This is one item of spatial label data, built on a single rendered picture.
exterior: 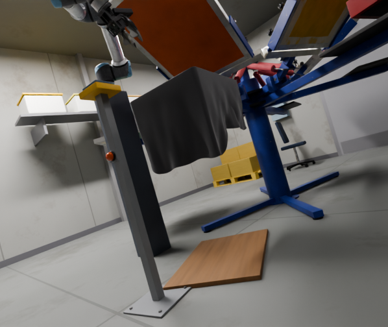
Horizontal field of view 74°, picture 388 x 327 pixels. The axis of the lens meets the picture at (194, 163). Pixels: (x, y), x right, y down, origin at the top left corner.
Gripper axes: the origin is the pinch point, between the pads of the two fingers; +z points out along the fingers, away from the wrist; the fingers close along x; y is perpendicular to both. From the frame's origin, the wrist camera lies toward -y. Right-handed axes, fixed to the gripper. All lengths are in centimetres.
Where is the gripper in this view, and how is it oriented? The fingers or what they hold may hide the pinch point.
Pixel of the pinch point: (137, 41)
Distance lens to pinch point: 145.7
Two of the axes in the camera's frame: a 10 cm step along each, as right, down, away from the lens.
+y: -3.2, 7.5, -5.8
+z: 6.4, 6.2, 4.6
